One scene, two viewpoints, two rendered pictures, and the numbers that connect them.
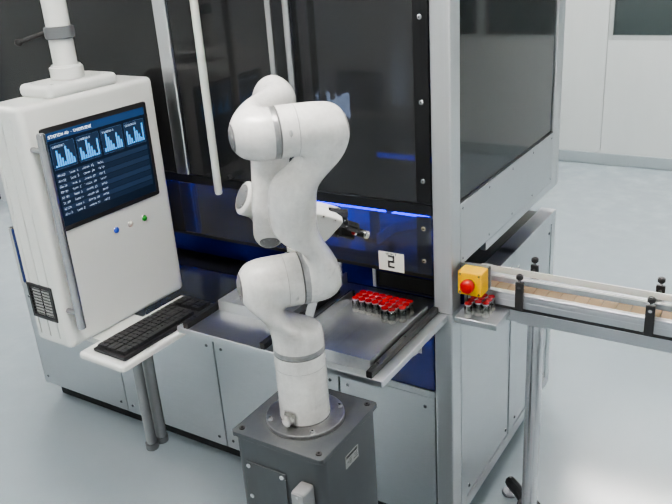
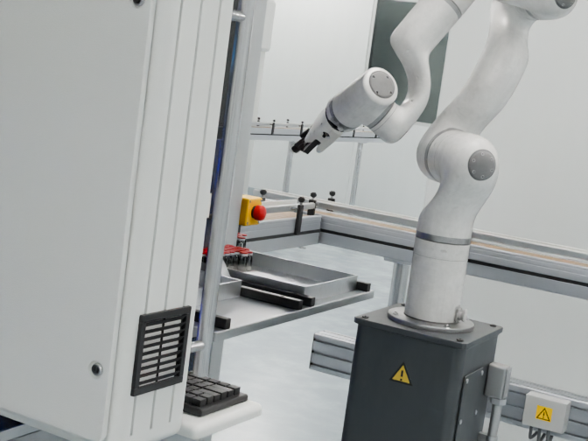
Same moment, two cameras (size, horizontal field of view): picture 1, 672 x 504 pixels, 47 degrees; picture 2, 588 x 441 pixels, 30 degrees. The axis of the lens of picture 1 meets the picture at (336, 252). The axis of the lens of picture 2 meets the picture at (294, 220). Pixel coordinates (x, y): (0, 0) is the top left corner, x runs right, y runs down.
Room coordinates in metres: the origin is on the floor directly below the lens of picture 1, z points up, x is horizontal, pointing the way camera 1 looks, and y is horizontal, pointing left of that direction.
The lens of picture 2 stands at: (2.12, 2.43, 1.36)
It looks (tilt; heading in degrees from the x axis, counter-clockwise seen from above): 8 degrees down; 264
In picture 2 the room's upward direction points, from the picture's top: 8 degrees clockwise
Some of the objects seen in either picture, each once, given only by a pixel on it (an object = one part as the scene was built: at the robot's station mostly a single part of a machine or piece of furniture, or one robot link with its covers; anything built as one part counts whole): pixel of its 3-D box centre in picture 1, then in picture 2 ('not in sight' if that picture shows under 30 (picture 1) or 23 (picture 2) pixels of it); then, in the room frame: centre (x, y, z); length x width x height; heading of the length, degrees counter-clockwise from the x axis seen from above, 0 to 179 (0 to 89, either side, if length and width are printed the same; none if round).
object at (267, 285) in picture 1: (280, 305); (458, 187); (1.55, 0.13, 1.16); 0.19 x 0.12 x 0.24; 104
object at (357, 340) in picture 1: (359, 327); (266, 273); (1.92, -0.05, 0.90); 0.34 x 0.26 x 0.04; 146
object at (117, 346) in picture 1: (157, 324); (129, 371); (2.18, 0.59, 0.82); 0.40 x 0.14 x 0.02; 145
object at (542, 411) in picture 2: not in sight; (546, 412); (1.03, -0.53, 0.50); 0.12 x 0.05 x 0.09; 147
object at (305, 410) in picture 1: (302, 383); (436, 281); (1.56, 0.10, 0.95); 0.19 x 0.19 x 0.18
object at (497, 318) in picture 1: (484, 313); not in sight; (2.00, -0.42, 0.87); 0.14 x 0.13 x 0.02; 147
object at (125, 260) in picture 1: (92, 202); (48, 152); (2.33, 0.76, 1.19); 0.50 x 0.19 x 0.78; 145
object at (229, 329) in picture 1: (318, 318); (210, 289); (2.05, 0.07, 0.87); 0.70 x 0.48 x 0.02; 57
